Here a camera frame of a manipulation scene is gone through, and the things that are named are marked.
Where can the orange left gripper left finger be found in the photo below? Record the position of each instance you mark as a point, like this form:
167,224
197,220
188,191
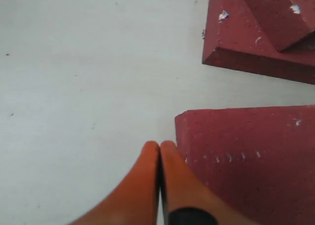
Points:
134,201

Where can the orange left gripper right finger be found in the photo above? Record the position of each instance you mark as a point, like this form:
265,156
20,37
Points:
181,190

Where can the red brick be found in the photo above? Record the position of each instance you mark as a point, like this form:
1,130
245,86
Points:
285,22
261,161

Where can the red brick under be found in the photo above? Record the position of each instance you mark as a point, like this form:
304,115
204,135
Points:
233,39

